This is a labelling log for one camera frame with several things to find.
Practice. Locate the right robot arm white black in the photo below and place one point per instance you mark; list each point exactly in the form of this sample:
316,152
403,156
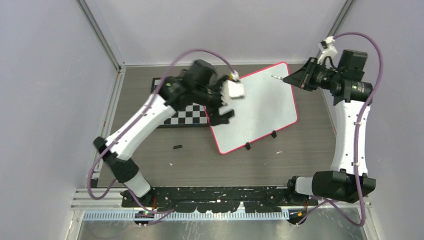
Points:
347,177

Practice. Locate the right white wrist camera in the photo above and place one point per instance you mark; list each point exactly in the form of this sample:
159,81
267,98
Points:
327,49

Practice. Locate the white slotted cable duct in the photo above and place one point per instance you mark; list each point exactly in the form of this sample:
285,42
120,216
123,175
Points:
127,215

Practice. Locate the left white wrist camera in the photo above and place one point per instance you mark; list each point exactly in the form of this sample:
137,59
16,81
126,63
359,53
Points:
233,88

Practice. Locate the black white chessboard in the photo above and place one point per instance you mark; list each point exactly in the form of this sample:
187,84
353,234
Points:
188,116

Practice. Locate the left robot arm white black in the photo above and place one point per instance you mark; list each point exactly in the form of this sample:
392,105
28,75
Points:
117,150

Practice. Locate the black white marker pen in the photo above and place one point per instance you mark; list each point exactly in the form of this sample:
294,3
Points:
277,77

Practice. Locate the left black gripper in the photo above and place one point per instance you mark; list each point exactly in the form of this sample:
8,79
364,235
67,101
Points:
214,115

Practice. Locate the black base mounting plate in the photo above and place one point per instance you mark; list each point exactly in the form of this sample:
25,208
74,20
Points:
224,199

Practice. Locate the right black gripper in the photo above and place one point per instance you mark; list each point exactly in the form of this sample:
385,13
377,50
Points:
302,78

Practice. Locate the pink framed whiteboard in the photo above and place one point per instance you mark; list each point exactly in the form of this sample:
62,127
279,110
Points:
269,106

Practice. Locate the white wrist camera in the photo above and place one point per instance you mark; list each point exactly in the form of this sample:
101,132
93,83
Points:
327,49
233,88

